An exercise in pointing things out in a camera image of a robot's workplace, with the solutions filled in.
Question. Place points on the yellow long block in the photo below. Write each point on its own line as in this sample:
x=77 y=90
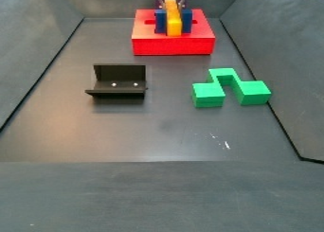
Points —
x=175 y=22

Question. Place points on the red board base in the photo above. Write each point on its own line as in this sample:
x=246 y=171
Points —
x=157 y=44

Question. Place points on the dark blue U block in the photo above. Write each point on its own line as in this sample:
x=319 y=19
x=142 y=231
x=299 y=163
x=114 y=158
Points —
x=161 y=21

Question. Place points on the black U-shaped holder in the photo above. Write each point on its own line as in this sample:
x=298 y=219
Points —
x=120 y=80

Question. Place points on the green zigzag block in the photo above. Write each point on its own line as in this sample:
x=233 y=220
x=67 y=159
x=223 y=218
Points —
x=208 y=94

